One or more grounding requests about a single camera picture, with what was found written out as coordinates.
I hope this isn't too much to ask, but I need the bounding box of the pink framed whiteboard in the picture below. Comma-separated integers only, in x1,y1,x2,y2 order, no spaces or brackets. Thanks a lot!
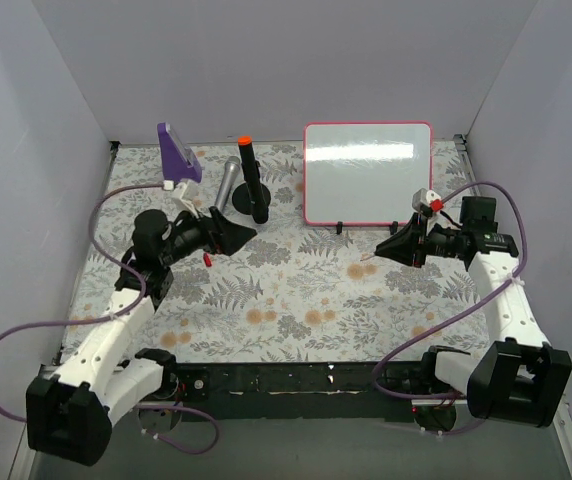
303,121,433,227

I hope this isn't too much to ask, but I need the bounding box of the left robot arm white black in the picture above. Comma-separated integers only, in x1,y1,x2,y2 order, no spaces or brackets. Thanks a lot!
26,207,257,466

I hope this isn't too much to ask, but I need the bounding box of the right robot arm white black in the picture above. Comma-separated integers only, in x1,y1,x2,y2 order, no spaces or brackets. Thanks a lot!
375,189,572,427

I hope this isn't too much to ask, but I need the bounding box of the black flashlight orange tip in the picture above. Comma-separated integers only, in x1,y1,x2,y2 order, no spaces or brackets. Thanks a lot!
238,136,269,224

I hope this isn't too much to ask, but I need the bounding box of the black round stand base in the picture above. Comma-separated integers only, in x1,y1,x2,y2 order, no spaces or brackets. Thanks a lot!
231,182,272,215

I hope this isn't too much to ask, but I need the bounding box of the purple wedge stand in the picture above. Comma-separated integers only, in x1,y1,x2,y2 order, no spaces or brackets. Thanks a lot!
157,122,202,184

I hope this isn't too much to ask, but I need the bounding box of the silver microphone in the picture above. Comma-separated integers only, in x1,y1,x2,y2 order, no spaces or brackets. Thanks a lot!
214,156,241,212

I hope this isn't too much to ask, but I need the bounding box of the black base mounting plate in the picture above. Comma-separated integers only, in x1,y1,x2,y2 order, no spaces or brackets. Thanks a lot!
121,362,480,424

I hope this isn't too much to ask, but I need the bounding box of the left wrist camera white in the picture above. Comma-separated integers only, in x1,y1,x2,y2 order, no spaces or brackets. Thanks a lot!
162,179,198,216

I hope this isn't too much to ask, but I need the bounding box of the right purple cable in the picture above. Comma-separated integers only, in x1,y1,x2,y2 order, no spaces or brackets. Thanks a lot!
373,180,531,437

